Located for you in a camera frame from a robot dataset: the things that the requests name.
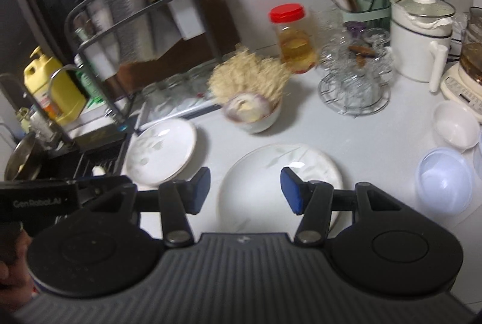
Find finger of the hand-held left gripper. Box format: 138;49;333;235
77;175;130;197

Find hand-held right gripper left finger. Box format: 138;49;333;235
89;166;211;248

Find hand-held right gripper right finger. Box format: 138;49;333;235
280;167;402;246

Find large white leaf-print plate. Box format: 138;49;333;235
219;143;345;236

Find small white leaf-print plate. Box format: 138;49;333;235
124;118;199;188

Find translucent blue plastic bowl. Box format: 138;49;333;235
416;147;476;216

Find person's left hand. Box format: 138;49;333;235
0;224;35;295

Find black sink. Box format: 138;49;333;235
47;128;134;181

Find steel pot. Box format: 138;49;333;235
4;131;44;182

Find white bowl with garlic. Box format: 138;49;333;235
224;92;283;134

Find clear glass tray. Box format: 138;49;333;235
140;73;227;123

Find green bottle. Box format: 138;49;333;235
73;56;103;100

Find yellow detergent bottle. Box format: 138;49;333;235
23;46;88;126

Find chrome faucet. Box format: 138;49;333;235
48;64;85;110

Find beige fibrous bunch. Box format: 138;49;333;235
208;44;291;103

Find clear glass cups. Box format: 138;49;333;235
318;8;394;102

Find black dish rack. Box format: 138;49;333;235
63;0;211;126

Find red-lid plastic oil jar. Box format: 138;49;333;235
269;3;319;75

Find brown wooden cutting board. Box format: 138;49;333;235
113;0;242;93

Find plain white bowl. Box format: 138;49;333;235
432;100;481;152

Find white electric pot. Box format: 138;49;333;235
389;0;457;91

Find green utensil holder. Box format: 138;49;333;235
341;0;391;31

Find cream kettle base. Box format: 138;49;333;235
440;62;482;111

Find glass kettle jug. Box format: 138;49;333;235
460;7;482;80

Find round wire cup rack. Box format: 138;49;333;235
317;56;392;116

